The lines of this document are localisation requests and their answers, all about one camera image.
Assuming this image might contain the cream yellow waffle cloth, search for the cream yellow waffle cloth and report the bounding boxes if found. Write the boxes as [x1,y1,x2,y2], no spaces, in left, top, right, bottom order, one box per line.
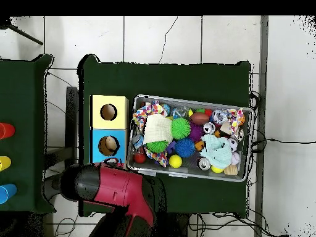
[143,114,173,144]

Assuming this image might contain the mint green waffle cloth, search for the mint green waffle cloth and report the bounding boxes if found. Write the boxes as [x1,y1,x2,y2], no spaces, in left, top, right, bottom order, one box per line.
[199,133,233,170]

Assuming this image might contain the clear mesh bin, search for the clear mesh bin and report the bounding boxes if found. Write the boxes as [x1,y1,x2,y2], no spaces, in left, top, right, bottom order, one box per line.
[127,94,255,183]

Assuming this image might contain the wooden box with three holes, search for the wooden box with three holes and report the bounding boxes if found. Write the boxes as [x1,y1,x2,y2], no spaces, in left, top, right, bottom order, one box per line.
[89,94,130,166]

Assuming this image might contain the green spiky ball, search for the green spiky ball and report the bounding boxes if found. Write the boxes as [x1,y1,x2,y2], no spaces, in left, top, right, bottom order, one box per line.
[146,140,169,154]

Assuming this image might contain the colourful patchwork fabric toy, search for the colourful patchwork fabric toy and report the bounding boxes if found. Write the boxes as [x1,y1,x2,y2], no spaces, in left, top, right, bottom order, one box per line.
[131,100,168,168]

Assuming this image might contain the large green fuzzy ball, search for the large green fuzzy ball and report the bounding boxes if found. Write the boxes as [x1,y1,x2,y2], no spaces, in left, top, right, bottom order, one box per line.
[170,118,192,141]

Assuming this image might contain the blue fuzzy ball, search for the blue fuzzy ball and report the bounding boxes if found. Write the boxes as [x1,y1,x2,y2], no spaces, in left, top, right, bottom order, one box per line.
[175,138,197,159]

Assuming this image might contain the red ball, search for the red ball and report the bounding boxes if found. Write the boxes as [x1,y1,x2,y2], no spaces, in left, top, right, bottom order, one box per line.
[133,152,147,165]

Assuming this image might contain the purple spiky ball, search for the purple spiky ball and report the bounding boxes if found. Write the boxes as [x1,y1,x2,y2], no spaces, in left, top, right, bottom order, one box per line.
[189,123,206,144]

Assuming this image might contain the brown football toy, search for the brown football toy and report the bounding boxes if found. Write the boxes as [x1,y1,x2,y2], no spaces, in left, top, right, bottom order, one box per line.
[190,112,211,127]

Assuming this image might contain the silver drink can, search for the silver drink can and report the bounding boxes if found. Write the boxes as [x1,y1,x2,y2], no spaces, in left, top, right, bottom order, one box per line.
[202,122,217,135]

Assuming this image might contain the dark green table cloth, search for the dark green table cloth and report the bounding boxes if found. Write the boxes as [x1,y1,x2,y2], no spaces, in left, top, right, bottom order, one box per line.
[0,54,54,213]
[78,54,252,217]

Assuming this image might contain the black red drink can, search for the black red drink can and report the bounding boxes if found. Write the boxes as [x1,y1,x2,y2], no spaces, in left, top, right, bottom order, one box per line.
[197,157,212,172]

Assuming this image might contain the clear plastic ball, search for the clear plastic ball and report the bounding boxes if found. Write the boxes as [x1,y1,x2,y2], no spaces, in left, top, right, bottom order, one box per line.
[212,109,229,125]

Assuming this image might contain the colourful polka dot fabric toy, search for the colourful polka dot fabric toy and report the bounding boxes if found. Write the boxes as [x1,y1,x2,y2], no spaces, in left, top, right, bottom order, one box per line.
[227,108,246,131]

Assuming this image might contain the pale wooden cube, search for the pale wooden cube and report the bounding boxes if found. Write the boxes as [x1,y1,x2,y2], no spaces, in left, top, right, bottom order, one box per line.
[223,164,239,177]

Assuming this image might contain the white baseball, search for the white baseball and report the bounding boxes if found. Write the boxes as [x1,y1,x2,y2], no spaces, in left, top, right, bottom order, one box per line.
[231,151,242,166]

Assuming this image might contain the black equipment stand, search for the black equipment stand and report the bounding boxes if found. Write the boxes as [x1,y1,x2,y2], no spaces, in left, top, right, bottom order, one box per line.
[43,86,80,171]

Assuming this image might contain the red plastic cup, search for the red plastic cup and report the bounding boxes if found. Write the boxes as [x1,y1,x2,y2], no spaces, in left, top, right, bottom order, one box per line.
[0,122,15,140]

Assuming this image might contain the yellow plastic cup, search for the yellow plastic cup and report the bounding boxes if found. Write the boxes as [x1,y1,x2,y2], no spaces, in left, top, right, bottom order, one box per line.
[0,156,12,172]

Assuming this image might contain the blue plastic cup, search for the blue plastic cup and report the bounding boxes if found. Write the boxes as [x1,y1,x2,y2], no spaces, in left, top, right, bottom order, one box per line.
[0,183,18,204]

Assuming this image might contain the black tripod leg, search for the black tripod leg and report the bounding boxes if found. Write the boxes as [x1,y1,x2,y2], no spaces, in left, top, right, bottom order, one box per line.
[0,17,44,46]

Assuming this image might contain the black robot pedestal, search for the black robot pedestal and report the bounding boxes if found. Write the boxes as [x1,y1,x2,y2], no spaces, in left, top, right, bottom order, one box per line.
[165,212,191,237]

